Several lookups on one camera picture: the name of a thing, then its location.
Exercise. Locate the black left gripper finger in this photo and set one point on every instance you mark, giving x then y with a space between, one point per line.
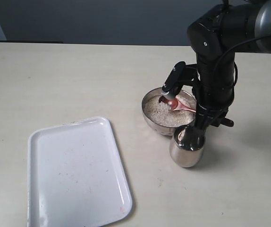
172 86

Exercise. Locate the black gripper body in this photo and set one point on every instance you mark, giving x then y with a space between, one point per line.
212 86

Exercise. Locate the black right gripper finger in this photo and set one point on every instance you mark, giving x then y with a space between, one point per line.
209 116

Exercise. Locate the brown wooden spoon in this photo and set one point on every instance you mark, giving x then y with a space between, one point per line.
176 105

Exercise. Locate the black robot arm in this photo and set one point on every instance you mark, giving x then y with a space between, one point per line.
215 38

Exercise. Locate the white rice in bowl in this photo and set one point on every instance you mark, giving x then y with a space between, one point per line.
161 114

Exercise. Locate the steel cup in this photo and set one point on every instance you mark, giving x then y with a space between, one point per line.
186 146

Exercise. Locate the steel bowl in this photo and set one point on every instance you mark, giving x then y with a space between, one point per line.
167 131

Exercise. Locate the white rectangular plastic tray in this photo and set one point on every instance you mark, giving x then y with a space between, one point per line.
75 176

